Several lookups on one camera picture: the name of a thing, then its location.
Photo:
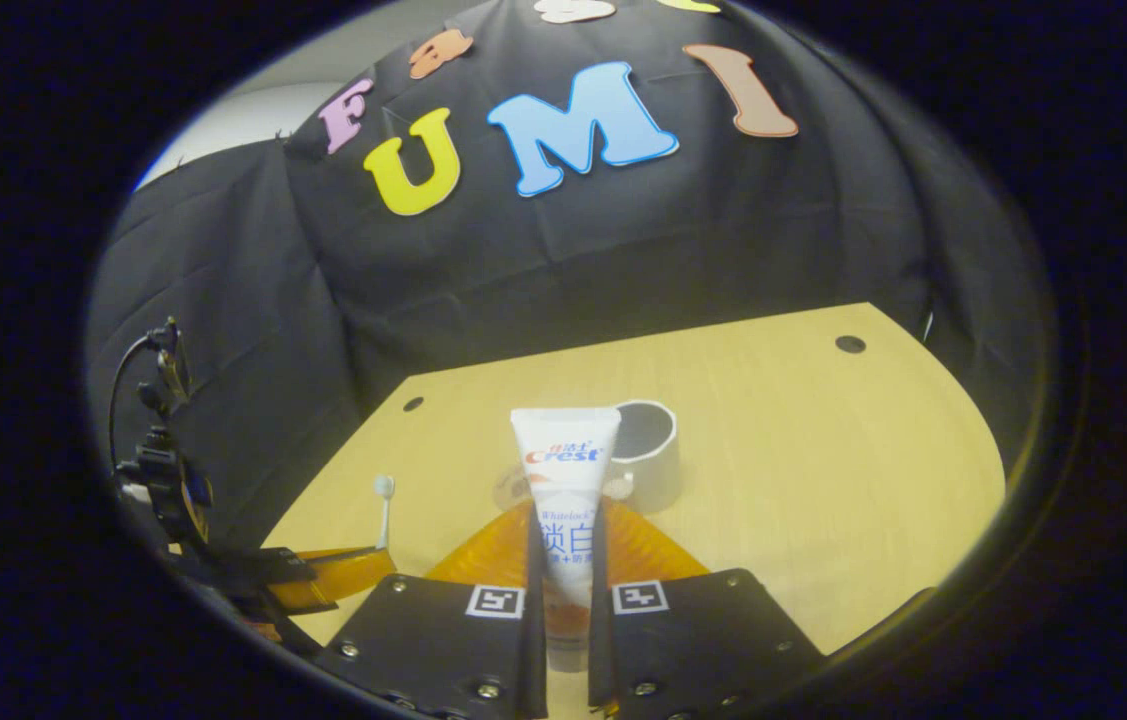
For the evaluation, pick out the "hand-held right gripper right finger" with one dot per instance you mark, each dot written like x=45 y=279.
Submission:
x=713 y=640

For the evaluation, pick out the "white toothpaste tube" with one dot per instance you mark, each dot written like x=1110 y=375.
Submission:
x=565 y=480

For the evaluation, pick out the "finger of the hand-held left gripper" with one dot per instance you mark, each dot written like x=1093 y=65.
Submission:
x=283 y=570

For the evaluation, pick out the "pale toothbrush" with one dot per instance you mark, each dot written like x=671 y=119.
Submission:
x=384 y=510

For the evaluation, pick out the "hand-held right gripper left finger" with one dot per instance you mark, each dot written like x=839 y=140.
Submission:
x=443 y=640

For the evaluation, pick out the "round wooden coaster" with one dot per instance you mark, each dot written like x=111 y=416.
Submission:
x=505 y=490

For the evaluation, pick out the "white cup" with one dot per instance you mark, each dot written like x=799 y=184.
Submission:
x=653 y=470

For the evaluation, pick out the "black backdrop cloth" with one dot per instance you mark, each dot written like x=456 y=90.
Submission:
x=523 y=280

